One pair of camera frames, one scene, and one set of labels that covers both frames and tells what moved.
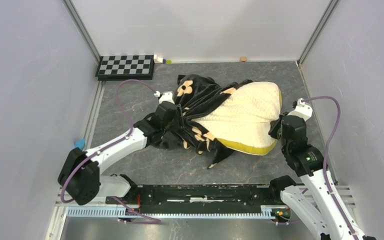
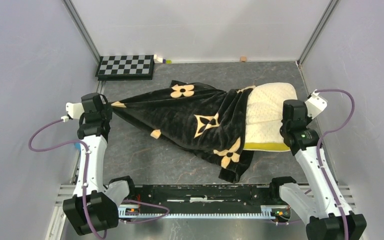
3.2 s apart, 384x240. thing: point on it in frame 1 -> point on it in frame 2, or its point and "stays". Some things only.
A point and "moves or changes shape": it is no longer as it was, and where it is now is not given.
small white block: (157, 59) stays
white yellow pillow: (241, 123) moves or changes shape
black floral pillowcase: (193, 91) moves or changes shape
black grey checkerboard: (125, 67) stays
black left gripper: (178, 123) -> (107, 108)
